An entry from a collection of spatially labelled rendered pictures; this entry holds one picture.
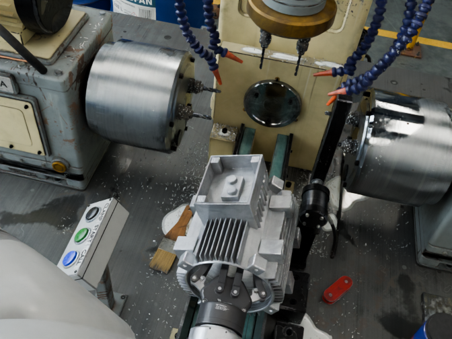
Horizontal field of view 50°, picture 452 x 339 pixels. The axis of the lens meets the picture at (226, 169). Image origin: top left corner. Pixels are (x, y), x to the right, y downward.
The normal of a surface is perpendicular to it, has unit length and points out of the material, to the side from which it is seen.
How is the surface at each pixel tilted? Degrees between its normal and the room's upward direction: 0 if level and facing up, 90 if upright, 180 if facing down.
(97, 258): 53
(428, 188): 84
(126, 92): 47
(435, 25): 0
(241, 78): 90
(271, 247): 20
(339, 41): 90
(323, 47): 90
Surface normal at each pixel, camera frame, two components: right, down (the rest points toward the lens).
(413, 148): -0.09, 0.07
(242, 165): -0.23, 0.70
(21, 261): 0.45, -0.89
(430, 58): 0.08, -0.66
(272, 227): -0.25, -0.71
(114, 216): 0.83, -0.23
